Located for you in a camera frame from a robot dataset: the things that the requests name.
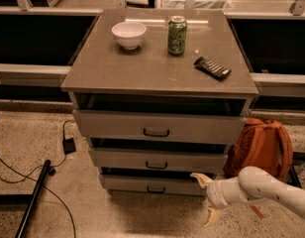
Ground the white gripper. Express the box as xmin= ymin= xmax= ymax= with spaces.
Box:
xmin=190 ymin=173 xmax=230 ymax=226

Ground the grey bottom drawer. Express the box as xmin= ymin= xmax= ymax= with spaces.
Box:
xmin=99 ymin=175 xmax=206 ymax=197

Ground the grey drawer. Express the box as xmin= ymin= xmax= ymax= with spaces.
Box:
xmin=89 ymin=149 xmax=227 ymax=174
xmin=73 ymin=110 xmax=245 ymax=145
xmin=99 ymin=175 xmax=206 ymax=197

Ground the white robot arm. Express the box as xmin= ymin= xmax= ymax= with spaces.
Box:
xmin=191 ymin=166 xmax=305 ymax=226

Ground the grey drawer cabinet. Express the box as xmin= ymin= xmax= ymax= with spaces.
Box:
xmin=60 ymin=8 xmax=260 ymax=197

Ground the grey middle drawer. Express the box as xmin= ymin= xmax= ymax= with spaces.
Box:
xmin=89 ymin=149 xmax=227 ymax=174

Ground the grey top drawer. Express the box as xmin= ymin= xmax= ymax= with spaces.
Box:
xmin=73 ymin=110 xmax=245 ymax=145

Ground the orange backpack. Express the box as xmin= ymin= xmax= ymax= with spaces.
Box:
xmin=223 ymin=118 xmax=293 ymax=181

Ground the black wheel base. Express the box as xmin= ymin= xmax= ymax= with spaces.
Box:
xmin=287 ymin=166 xmax=302 ymax=188

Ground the black snack bar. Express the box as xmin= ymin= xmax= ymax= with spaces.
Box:
xmin=194 ymin=57 xmax=231 ymax=81

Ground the black power adapter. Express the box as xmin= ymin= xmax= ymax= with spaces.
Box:
xmin=62 ymin=138 xmax=76 ymax=155

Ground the green soda can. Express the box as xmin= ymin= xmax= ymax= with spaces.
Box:
xmin=167 ymin=16 xmax=187 ymax=56

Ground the white bowl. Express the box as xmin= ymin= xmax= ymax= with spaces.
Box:
xmin=111 ymin=22 xmax=147 ymax=50

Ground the black stand leg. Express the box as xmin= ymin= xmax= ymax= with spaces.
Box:
xmin=15 ymin=160 xmax=51 ymax=238

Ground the black cable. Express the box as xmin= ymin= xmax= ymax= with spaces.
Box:
xmin=0 ymin=119 xmax=77 ymax=238

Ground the metal railing frame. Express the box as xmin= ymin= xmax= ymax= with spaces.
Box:
xmin=0 ymin=0 xmax=305 ymax=99

